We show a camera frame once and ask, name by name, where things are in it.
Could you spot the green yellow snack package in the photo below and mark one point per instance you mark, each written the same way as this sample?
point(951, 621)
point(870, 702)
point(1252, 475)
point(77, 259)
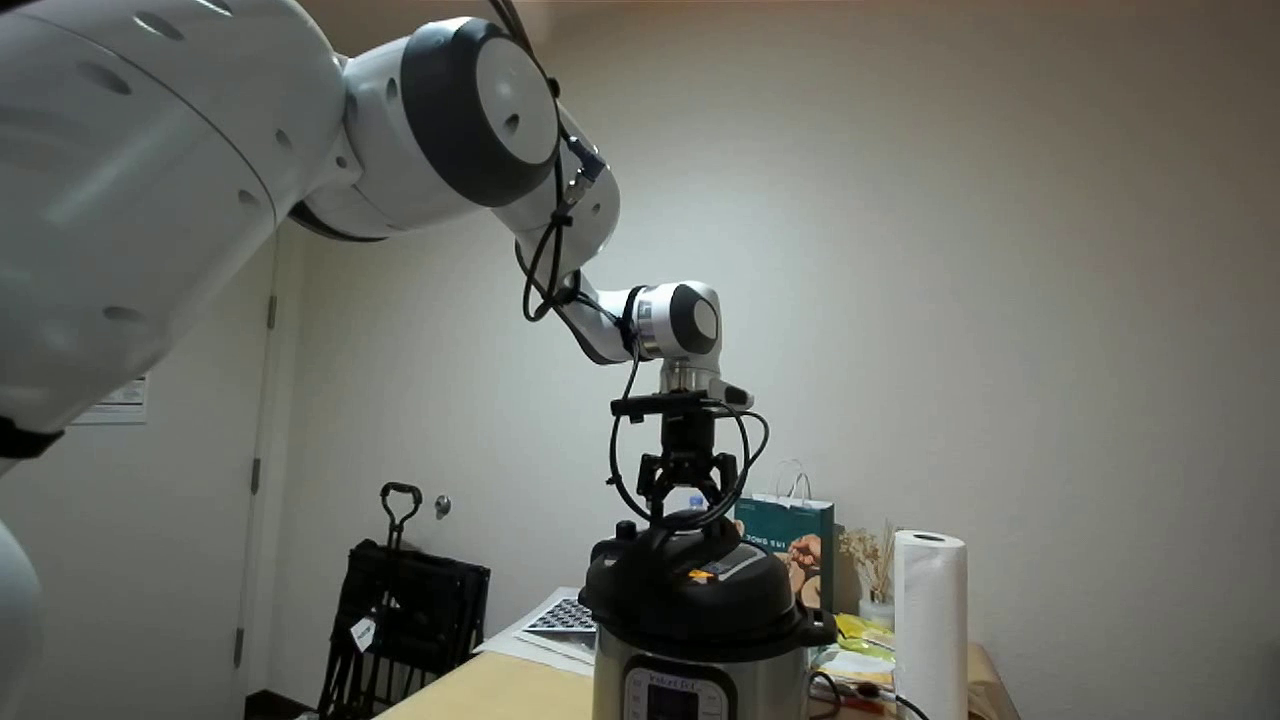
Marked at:
point(866, 635)

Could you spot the white paper towel roll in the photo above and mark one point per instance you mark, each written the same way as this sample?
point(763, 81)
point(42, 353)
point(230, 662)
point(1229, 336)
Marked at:
point(928, 627)

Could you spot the black folding crate cart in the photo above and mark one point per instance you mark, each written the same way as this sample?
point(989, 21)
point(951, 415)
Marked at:
point(414, 621)

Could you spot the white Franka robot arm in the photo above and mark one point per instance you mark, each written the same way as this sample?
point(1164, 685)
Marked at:
point(162, 161)

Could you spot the stainless rice cooker base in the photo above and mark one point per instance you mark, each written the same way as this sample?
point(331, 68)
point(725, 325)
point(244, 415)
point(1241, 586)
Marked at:
point(773, 685)

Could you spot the green paper gift bag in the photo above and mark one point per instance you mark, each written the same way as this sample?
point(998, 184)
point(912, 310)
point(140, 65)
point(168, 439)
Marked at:
point(780, 523)

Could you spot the small wall hook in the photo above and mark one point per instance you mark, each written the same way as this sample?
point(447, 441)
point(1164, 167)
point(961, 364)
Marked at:
point(443, 506)

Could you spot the beige crumpled paper bag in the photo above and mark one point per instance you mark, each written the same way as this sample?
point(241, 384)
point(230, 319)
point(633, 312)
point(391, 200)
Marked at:
point(866, 565)

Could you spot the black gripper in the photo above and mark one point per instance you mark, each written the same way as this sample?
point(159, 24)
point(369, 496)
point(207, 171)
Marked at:
point(687, 439)

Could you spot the black white patterned board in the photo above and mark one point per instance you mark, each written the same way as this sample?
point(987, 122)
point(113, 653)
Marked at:
point(560, 617)

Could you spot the black rice cooker lid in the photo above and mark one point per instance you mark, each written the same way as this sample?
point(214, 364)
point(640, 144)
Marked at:
point(705, 612)

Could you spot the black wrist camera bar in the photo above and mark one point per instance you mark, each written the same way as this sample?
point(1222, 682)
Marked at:
point(681, 400)

